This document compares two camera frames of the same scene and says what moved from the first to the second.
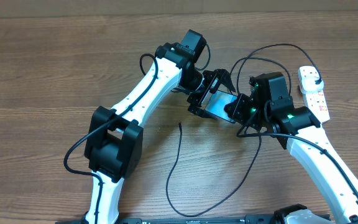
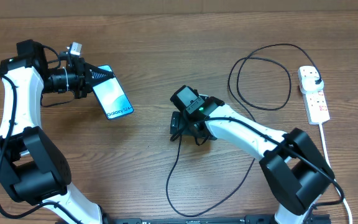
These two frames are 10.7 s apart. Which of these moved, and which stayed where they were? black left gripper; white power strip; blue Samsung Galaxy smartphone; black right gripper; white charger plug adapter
Moved: blue Samsung Galaxy smartphone; black right gripper; black left gripper
Stayed: white power strip; white charger plug adapter
